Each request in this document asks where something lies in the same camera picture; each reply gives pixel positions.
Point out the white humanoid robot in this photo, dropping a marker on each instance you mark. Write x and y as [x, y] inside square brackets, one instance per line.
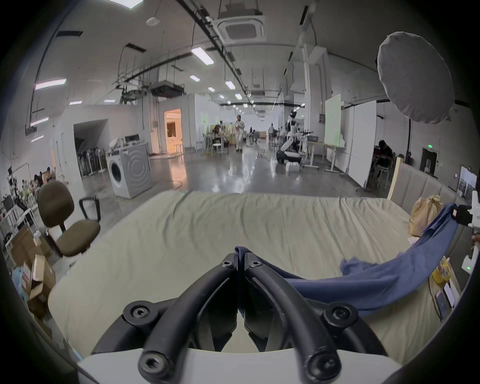
[290, 140]

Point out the olive office chair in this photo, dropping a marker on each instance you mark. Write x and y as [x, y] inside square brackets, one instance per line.
[73, 236]

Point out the padded grey headboard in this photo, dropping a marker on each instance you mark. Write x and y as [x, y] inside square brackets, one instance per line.
[420, 183]

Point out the white washing machine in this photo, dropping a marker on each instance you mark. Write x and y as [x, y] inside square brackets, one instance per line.
[129, 172]

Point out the pile of cardboard cartons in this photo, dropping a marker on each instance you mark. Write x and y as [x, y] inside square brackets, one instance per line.
[37, 277]

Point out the dark blue shirt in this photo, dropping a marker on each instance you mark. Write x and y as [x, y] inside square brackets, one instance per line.
[393, 279]

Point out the round grey lamp diffuser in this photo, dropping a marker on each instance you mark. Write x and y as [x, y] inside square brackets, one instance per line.
[414, 75]

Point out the bed with pale green sheet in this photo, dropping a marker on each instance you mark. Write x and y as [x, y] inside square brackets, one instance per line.
[187, 232]

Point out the tan paper bag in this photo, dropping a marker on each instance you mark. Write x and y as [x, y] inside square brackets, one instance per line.
[422, 215]

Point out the group of people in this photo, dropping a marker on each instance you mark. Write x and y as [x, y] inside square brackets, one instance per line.
[41, 176]

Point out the yellow packet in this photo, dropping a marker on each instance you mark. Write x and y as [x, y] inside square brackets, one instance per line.
[442, 270]

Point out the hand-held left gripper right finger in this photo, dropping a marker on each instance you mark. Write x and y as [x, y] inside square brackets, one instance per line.
[300, 322]

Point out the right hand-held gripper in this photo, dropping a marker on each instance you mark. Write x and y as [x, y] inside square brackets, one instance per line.
[462, 215]

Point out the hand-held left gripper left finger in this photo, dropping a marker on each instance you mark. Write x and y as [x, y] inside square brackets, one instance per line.
[176, 322]

